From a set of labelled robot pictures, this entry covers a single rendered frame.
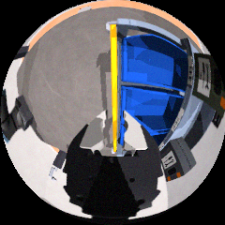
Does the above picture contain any yellow bar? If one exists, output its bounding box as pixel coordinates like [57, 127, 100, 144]
[111, 24, 117, 152]

